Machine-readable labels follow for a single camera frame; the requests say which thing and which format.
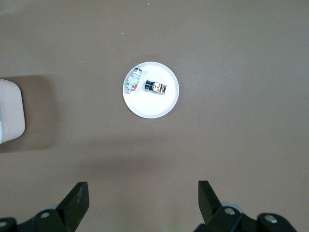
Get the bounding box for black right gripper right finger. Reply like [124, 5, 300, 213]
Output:
[195, 180, 299, 232]

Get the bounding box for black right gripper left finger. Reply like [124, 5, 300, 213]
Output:
[0, 181, 90, 232]

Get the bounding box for orange black push-button switch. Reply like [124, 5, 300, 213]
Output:
[144, 79, 168, 96]

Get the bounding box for green white push-button switch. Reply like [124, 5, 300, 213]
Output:
[124, 67, 143, 94]

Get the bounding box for pale pink round plate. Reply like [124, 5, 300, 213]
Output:
[122, 62, 180, 119]

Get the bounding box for white lidded box grey latches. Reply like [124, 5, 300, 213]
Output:
[0, 77, 26, 145]

